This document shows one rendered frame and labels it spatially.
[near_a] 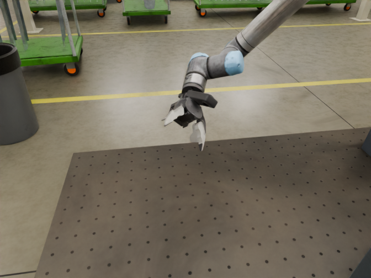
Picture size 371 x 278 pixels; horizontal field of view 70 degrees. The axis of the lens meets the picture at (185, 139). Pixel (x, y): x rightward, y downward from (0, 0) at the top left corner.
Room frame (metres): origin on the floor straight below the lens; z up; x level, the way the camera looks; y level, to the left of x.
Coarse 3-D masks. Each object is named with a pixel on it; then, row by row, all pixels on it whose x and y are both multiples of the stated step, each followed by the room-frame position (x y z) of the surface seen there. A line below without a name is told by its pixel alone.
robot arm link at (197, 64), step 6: (198, 54) 0.92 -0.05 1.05; (204, 54) 0.92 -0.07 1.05; (192, 60) 0.90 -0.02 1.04; (198, 60) 0.89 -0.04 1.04; (204, 60) 0.87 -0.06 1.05; (192, 66) 0.87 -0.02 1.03; (198, 66) 0.86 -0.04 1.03; (204, 66) 0.86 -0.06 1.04; (192, 72) 0.84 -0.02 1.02; (198, 72) 0.84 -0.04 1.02; (204, 72) 0.85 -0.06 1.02; (210, 78) 0.86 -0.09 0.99
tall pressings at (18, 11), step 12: (0, 0) 3.41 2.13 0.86; (12, 0) 3.39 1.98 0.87; (60, 12) 3.54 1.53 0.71; (12, 24) 3.56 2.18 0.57; (24, 24) 3.54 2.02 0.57; (60, 24) 3.53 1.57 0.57; (0, 36) 3.45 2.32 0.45; (12, 36) 3.47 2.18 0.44; (24, 36) 3.46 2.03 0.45; (24, 48) 3.38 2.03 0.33
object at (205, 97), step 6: (192, 90) 0.76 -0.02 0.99; (186, 96) 0.76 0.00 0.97; (192, 96) 0.73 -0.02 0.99; (198, 96) 0.71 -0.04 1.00; (204, 96) 0.69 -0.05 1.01; (210, 96) 0.69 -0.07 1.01; (198, 102) 0.73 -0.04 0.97; (204, 102) 0.69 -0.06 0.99; (210, 102) 0.68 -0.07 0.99; (216, 102) 0.69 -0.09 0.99
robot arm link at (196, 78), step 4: (188, 76) 0.84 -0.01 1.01; (192, 76) 0.82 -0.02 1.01; (196, 76) 0.82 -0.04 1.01; (200, 76) 0.83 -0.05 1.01; (184, 80) 0.84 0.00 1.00; (188, 80) 0.81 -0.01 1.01; (192, 80) 0.81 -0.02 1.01; (196, 80) 0.81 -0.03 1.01; (200, 80) 0.81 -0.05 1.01; (204, 80) 0.83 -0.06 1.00; (184, 84) 0.81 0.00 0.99; (200, 84) 0.80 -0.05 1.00; (204, 84) 0.81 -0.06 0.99; (204, 88) 0.81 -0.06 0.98
